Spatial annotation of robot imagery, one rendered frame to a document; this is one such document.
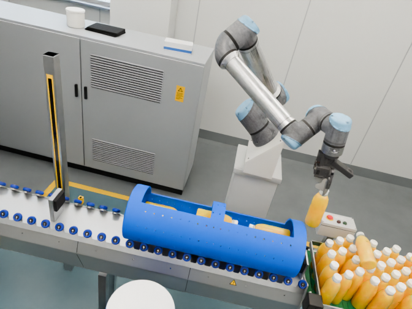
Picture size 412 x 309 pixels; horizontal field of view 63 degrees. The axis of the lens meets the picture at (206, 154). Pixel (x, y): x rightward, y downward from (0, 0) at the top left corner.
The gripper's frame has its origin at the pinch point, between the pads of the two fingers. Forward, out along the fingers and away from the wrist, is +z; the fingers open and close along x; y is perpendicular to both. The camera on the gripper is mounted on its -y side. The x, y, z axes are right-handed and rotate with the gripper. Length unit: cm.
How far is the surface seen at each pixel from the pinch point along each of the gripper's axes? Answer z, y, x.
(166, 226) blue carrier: 21, 69, 22
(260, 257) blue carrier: 30.7, 23.8, 19.8
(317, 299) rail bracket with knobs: 46, -6, 23
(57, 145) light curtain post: 11, 148, -14
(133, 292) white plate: 35, 74, 51
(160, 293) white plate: 36, 63, 47
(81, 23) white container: -32, 204, -145
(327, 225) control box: 37.5, -12.1, -21.5
